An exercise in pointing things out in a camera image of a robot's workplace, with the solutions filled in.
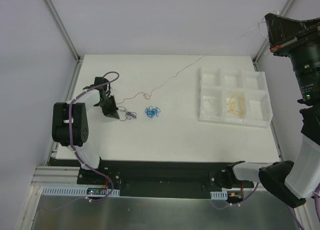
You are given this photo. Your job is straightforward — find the dark purple wire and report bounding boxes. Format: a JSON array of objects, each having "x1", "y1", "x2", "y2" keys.
[{"x1": 117, "y1": 106, "x2": 138, "y2": 122}]

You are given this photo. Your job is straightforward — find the blue wire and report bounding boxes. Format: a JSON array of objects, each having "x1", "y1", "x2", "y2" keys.
[{"x1": 144, "y1": 105, "x2": 162, "y2": 119}]

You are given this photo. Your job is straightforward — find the yellow wire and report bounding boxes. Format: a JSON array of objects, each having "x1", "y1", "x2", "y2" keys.
[{"x1": 226, "y1": 94, "x2": 247, "y2": 117}]

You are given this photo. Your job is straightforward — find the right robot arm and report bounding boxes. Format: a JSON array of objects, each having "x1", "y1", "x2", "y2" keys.
[{"x1": 215, "y1": 13, "x2": 320, "y2": 208}]

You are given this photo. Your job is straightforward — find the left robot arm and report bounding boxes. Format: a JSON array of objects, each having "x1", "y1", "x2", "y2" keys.
[{"x1": 51, "y1": 76, "x2": 120, "y2": 184}]

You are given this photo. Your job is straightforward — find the white foam compartment tray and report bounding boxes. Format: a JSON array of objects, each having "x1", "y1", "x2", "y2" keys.
[{"x1": 198, "y1": 68, "x2": 273, "y2": 128}]

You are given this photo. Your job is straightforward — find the left aluminium frame post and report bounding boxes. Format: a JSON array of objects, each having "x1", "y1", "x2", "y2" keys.
[{"x1": 37, "y1": 0, "x2": 85, "y2": 65}]

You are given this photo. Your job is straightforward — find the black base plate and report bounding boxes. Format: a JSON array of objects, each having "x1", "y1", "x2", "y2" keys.
[{"x1": 76, "y1": 160, "x2": 254, "y2": 199}]

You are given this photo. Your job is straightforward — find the aluminium front rail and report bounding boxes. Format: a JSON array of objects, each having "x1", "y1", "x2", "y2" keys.
[{"x1": 31, "y1": 166, "x2": 80, "y2": 186}]

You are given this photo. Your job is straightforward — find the left white cable duct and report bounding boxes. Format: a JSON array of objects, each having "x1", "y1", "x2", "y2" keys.
[{"x1": 42, "y1": 186, "x2": 120, "y2": 197}]

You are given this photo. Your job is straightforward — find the white cable duct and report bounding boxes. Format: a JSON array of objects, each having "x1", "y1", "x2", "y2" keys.
[
  {"x1": 210, "y1": 190, "x2": 228, "y2": 200},
  {"x1": 42, "y1": 186, "x2": 120, "y2": 197}
]

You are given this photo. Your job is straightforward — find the right white cable duct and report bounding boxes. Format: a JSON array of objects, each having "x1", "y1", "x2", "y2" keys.
[{"x1": 210, "y1": 190, "x2": 228, "y2": 200}]

